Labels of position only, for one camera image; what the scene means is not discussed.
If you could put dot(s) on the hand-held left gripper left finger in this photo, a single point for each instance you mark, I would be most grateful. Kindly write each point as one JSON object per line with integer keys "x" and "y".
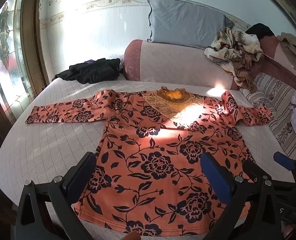
{"x": 81, "y": 173}

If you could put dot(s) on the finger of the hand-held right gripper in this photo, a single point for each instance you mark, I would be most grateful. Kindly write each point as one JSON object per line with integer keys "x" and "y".
{"x": 284, "y": 160}
{"x": 251, "y": 168}

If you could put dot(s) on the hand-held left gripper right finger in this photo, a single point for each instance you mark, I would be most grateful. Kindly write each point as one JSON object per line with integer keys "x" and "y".
{"x": 216, "y": 177}

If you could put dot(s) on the orange floral shirt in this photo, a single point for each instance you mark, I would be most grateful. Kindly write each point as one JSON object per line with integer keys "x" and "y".
{"x": 160, "y": 155}

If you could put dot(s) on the black clothes pile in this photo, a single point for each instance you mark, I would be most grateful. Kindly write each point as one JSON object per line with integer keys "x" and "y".
{"x": 91, "y": 71}

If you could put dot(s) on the white quilted bed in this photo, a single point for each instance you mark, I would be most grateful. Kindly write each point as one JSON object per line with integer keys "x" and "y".
{"x": 50, "y": 142}

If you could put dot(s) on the striped floral bedding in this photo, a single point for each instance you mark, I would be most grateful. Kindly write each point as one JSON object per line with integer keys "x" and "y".
{"x": 278, "y": 100}

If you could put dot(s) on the pink sofa cover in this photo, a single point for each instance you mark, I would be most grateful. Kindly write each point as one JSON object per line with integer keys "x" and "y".
{"x": 278, "y": 62}

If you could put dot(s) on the beige garment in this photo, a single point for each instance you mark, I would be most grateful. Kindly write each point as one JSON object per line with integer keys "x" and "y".
{"x": 294, "y": 47}

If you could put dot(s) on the beige brown patterned blanket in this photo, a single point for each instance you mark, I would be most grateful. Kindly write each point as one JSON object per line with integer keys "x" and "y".
{"x": 235, "y": 51}

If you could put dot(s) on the rolled pink quilt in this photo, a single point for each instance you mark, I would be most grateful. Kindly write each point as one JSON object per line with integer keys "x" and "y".
{"x": 173, "y": 62}

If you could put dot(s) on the black garment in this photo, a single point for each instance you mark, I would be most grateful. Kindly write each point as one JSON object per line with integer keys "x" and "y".
{"x": 260, "y": 30}

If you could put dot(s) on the grey pillow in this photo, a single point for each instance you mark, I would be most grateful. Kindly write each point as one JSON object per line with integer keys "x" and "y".
{"x": 185, "y": 21}

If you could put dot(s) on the wooden window frame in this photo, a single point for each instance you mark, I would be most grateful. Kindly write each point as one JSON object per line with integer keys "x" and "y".
{"x": 33, "y": 37}

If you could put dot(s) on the dark framed wall picture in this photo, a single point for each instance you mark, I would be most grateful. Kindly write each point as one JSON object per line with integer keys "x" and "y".
{"x": 285, "y": 2}

